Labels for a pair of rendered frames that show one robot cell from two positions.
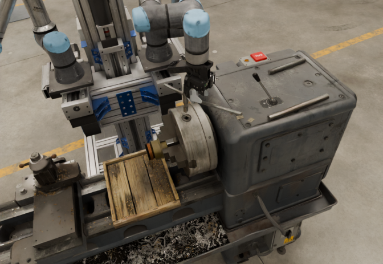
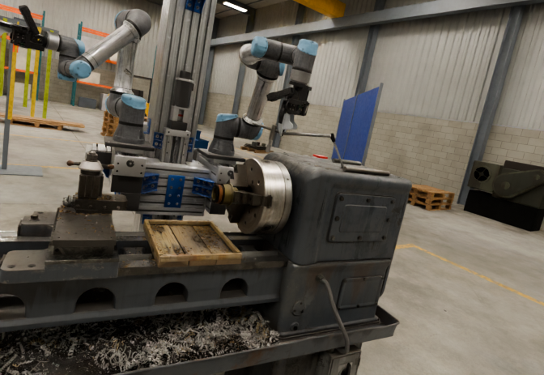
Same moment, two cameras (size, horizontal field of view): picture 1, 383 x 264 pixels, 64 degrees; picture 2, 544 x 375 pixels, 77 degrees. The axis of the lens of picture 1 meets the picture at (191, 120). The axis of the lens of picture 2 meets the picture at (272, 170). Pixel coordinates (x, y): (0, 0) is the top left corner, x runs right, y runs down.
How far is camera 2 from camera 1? 0.89 m
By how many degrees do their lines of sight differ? 38
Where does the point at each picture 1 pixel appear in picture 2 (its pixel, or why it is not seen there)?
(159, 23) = (274, 49)
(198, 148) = (276, 185)
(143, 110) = (188, 207)
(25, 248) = (29, 257)
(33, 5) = (125, 67)
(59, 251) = (85, 259)
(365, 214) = not seen: outside the picture
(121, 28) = (190, 121)
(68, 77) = (130, 135)
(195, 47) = (304, 62)
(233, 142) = (315, 176)
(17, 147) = not seen: outside the picture
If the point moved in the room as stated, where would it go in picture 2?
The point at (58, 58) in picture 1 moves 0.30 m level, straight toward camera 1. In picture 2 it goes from (131, 113) to (151, 121)
